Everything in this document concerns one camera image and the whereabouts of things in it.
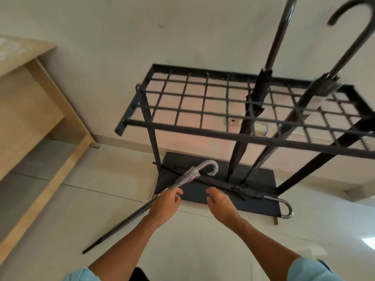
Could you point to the person's left hand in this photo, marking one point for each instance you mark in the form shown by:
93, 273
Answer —
164, 204

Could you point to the person's right hand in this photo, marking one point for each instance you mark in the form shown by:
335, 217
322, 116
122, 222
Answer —
224, 206

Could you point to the person's left thumb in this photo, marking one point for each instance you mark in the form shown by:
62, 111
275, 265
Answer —
176, 199

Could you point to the person's right thumb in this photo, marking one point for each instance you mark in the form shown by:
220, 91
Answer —
210, 198

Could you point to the person's right forearm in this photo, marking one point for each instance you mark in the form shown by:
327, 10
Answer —
263, 245

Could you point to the person's left forearm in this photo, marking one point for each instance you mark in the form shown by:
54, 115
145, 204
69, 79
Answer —
126, 248

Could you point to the black metal umbrella rack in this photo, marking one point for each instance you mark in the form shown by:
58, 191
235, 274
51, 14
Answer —
205, 135

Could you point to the black trousers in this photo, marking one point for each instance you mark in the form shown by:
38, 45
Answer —
140, 275

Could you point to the light blue left sleeve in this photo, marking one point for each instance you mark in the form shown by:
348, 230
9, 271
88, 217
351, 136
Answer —
82, 275

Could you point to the light blue sleeve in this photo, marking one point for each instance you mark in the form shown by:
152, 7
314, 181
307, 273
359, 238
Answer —
313, 270
82, 275

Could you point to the light blue right sleeve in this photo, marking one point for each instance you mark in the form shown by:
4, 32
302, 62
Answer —
313, 270

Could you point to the light wooden desk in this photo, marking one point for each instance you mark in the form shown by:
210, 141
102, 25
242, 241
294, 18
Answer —
26, 114

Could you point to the small beige wall socket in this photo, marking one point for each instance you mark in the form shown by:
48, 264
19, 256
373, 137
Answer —
232, 122

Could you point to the white wall outlet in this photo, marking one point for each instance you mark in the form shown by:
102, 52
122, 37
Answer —
260, 128

